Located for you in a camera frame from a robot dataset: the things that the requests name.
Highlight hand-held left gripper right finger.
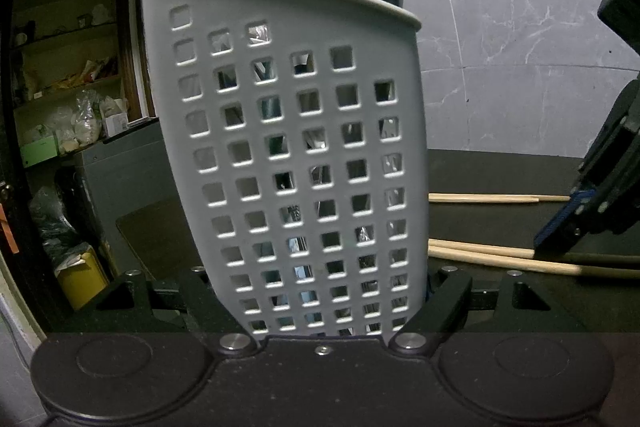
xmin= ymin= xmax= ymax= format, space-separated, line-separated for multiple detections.
xmin=389 ymin=266 xmax=593 ymax=354

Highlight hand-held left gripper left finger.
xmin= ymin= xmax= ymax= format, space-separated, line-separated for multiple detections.
xmin=60 ymin=266 xmax=257 ymax=354

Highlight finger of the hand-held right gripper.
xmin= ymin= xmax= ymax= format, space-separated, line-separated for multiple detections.
xmin=532 ymin=79 xmax=640 ymax=254

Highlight grey perforated utensil basket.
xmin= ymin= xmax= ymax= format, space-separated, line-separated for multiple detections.
xmin=135 ymin=0 xmax=431 ymax=342

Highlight yellow container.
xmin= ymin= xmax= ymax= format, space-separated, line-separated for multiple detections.
xmin=56 ymin=247 xmax=111 ymax=312

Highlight dark grey cabinet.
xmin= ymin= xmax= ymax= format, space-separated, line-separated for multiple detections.
xmin=75 ymin=119 xmax=201 ymax=268

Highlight crumpled clear plastic bags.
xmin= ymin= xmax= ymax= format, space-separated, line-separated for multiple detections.
xmin=29 ymin=187 xmax=91 ymax=268

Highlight white carton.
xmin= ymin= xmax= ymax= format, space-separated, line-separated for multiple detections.
xmin=102 ymin=112 xmax=130 ymax=136

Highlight white filled plastic bags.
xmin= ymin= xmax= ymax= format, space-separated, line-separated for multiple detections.
xmin=55 ymin=89 xmax=103 ymax=152

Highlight green box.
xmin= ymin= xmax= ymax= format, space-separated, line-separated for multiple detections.
xmin=20 ymin=138 xmax=57 ymax=165

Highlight colourful snack packets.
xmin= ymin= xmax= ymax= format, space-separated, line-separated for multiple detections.
xmin=50 ymin=57 xmax=121 ymax=90

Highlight dark wooden door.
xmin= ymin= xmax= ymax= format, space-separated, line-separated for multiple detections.
xmin=0 ymin=0 xmax=36 ymax=323

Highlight wooden shelf unit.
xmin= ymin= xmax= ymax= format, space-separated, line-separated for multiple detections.
xmin=9 ymin=0 xmax=151 ymax=158

